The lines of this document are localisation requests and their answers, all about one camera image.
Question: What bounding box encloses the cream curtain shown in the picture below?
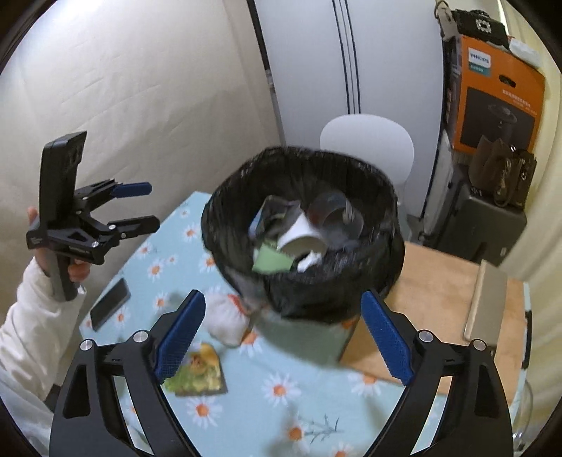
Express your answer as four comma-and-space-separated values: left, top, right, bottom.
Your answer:
498, 0, 562, 396

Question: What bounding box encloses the white paper cup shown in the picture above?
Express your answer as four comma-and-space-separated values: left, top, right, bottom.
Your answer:
277, 215, 328, 260

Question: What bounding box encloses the black smartphone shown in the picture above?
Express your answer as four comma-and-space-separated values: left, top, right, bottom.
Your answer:
90, 278, 131, 332

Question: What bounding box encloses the white sock ball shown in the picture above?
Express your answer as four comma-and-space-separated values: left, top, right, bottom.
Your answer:
206, 294, 253, 348

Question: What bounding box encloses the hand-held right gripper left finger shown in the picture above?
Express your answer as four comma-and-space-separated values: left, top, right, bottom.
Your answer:
49, 289, 207, 457

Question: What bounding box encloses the wooden cutting board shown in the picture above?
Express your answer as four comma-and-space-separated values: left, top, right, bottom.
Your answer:
340, 239, 534, 396

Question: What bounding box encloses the person's left forearm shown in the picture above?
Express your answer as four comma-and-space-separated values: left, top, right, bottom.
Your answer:
0, 257, 89, 457

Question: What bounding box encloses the white tissue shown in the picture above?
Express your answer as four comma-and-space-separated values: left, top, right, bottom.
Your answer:
298, 250, 323, 271

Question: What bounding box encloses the dark suitcase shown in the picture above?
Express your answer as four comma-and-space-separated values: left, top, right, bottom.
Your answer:
432, 182, 528, 266

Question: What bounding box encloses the black studded purse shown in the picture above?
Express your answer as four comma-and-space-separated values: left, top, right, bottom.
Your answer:
452, 9, 510, 49

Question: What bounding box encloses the orange cardboard box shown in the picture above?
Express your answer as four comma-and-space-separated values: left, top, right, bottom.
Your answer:
452, 35, 546, 154

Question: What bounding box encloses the white cabinet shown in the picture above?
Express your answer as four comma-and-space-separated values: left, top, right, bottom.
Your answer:
255, 0, 449, 220

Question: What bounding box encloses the steel cleaver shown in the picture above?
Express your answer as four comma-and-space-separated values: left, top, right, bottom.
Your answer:
464, 259, 508, 356

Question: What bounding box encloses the bin with black bag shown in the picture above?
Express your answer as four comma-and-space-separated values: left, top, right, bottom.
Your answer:
201, 145, 407, 326

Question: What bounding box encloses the small white box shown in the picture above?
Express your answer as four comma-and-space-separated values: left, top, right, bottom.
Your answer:
510, 39, 542, 67

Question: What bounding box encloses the person's left hand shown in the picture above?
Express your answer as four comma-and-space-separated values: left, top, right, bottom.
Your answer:
26, 206, 89, 286

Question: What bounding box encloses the white round chair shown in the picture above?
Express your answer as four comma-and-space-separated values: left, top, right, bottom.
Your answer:
319, 115, 414, 194

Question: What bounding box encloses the brown handbag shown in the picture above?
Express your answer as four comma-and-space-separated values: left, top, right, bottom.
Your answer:
469, 135, 537, 209

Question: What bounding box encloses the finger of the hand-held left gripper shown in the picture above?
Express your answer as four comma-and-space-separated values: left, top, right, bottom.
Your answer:
85, 214, 161, 253
74, 178, 153, 211

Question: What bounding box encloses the cream fabric sheet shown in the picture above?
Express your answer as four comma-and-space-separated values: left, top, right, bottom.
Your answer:
0, 0, 284, 326

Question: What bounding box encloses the dark grey plastic bag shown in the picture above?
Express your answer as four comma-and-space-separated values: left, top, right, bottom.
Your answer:
248, 195, 303, 242

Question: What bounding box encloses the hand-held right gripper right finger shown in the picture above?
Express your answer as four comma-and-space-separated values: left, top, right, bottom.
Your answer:
360, 290, 514, 457

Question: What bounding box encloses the colourful snack packet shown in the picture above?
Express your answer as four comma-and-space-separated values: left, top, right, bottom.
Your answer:
163, 343, 229, 397

